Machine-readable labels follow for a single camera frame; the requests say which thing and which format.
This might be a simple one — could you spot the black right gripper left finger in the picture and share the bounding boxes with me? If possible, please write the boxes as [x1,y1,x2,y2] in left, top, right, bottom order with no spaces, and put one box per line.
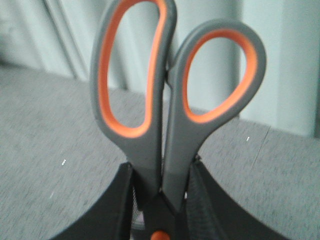
[54,163,133,240]

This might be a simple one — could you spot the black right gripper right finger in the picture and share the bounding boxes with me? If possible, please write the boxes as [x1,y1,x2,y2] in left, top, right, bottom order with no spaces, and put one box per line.
[186,160,286,240]

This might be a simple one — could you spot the grey orange handled scissors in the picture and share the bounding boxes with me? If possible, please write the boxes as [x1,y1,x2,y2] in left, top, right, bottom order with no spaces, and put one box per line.
[90,0,266,240]

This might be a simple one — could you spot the black mesh pen holder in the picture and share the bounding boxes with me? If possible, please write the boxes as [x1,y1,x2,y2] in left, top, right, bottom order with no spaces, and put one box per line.
[131,187,145,231]

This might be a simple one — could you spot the grey curtain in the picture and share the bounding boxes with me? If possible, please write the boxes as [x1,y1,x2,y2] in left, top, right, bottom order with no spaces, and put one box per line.
[0,0,320,137]

